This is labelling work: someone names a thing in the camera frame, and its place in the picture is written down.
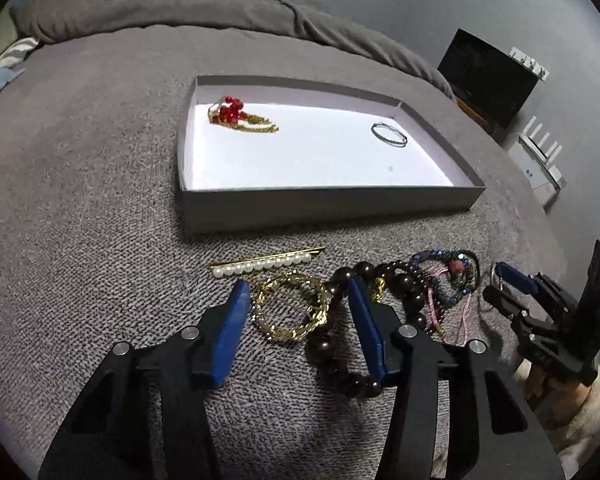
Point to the pearl hair clip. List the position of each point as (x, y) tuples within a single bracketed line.
[(260, 265)]

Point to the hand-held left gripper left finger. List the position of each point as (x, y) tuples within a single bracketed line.
[(230, 330)]

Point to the grey cardboard box tray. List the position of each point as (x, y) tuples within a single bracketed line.
[(305, 170)]

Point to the silver bangle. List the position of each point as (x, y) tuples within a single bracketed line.
[(375, 132), (405, 139)]

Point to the striped pillow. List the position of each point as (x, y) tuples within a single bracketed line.
[(17, 50)]

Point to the person's right forearm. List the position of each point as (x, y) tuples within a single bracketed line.
[(590, 420)]

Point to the white box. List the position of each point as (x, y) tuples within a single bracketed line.
[(542, 192)]

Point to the white wall hooks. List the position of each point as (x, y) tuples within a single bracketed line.
[(530, 62)]

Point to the wooden stand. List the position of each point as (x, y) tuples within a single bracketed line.
[(472, 110)]

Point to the black monitor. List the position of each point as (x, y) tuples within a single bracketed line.
[(485, 75)]

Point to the grey duvet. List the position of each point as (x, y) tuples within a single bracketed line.
[(180, 10)]

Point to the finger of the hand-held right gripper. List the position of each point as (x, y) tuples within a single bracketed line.
[(502, 302), (517, 277)]

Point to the red bead gold hair ornament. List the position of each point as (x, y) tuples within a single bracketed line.
[(230, 107)]

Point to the grey knit bedspread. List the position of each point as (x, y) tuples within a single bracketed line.
[(105, 185)]

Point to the white router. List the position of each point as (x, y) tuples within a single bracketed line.
[(540, 152)]

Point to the person's right hand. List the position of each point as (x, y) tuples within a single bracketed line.
[(537, 385)]

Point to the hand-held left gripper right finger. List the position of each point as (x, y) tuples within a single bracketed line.
[(367, 330)]

